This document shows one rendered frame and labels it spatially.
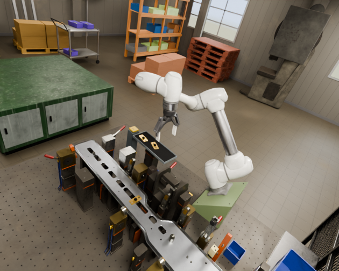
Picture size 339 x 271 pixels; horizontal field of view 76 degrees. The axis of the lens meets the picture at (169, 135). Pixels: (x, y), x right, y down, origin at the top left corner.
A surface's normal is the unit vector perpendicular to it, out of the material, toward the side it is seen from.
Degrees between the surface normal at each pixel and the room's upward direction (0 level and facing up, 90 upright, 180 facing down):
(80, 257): 0
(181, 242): 0
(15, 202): 0
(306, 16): 90
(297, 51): 90
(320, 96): 90
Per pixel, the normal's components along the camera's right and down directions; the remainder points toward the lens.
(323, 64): -0.63, 0.33
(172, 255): 0.21, -0.80
